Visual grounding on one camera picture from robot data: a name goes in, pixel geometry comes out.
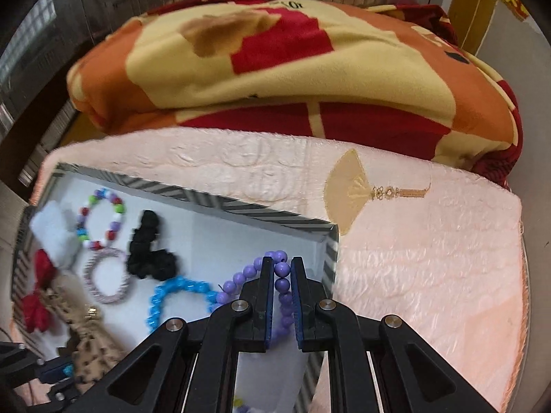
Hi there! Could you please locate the yellow wooden door frame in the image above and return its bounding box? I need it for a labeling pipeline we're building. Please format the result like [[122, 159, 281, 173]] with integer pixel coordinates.
[[448, 0, 501, 57]]

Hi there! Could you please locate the light blue fluffy scrunchie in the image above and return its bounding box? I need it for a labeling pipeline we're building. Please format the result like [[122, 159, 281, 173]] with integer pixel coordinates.
[[29, 201, 82, 269]]

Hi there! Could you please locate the black scrunchie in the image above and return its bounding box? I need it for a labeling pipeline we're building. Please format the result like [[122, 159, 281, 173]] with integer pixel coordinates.
[[127, 209, 179, 282]]

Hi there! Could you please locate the multicolour bead bracelet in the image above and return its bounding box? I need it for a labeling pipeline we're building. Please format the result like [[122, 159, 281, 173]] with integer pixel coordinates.
[[76, 187, 126, 250]]

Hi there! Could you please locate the striped rim white tray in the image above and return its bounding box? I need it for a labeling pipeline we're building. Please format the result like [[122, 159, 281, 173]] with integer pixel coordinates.
[[9, 162, 341, 413]]

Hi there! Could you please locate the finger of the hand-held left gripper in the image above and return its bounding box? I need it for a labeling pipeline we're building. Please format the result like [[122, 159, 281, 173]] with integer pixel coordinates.
[[46, 378, 83, 406], [37, 355, 76, 385]]

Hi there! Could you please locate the barred window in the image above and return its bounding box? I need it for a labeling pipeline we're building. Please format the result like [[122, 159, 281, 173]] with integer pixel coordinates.
[[0, 0, 58, 80]]

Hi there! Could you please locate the pink embroidered bed cover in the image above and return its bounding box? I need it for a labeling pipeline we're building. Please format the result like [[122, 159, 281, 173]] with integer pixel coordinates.
[[11, 127, 530, 413]]

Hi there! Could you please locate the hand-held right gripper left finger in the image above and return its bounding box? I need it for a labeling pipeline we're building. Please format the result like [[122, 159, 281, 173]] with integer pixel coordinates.
[[75, 257, 276, 413]]

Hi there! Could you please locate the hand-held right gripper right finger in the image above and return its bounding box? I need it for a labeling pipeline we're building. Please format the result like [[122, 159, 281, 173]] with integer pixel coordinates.
[[290, 257, 502, 413]]

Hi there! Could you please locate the purple bead bracelet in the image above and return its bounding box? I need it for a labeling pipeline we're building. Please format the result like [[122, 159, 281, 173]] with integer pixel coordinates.
[[210, 250, 298, 349]]

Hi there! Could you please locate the red yellow wall decoration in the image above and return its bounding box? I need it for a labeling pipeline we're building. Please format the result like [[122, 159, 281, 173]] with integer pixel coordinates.
[[499, 0, 530, 22]]

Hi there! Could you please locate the pink braided hair tie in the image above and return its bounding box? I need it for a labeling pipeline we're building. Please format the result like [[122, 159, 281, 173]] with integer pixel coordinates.
[[84, 250, 132, 308]]

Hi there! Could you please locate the red bow hair clip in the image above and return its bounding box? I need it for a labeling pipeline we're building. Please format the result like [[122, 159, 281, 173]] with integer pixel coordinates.
[[21, 250, 60, 334]]

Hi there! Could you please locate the red yellow orange blanket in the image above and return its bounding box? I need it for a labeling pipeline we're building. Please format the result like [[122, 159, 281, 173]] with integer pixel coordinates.
[[66, 0, 524, 181]]

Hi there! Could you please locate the leopard print hair bow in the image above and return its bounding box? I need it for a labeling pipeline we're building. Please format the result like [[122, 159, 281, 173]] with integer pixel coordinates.
[[43, 275, 126, 385]]

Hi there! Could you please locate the blue bead bracelet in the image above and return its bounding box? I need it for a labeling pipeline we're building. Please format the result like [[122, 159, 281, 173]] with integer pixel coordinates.
[[148, 277, 220, 333]]

